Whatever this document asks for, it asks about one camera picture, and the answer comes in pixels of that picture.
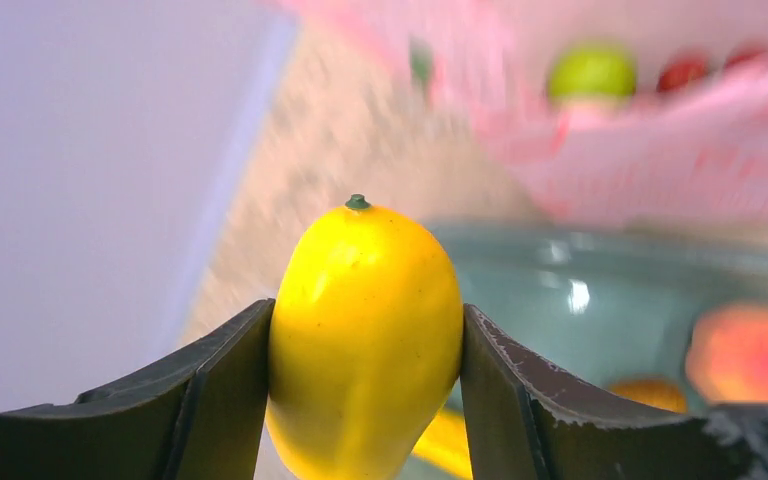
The teal plastic fruit tray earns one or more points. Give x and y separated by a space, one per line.
605 307

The yellow fake banana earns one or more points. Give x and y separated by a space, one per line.
444 444

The green fake pear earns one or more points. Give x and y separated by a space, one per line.
592 71

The pink plastic bag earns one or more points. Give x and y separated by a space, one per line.
699 154

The red fake grape bunch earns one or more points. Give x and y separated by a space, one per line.
689 66

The brown fake kiwi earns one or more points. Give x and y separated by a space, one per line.
654 392

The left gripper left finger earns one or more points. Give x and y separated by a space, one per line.
196 413

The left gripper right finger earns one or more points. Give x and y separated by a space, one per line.
527 418

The pink fake peach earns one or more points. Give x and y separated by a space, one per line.
727 357

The yellow fake mango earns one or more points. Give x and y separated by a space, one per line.
365 343

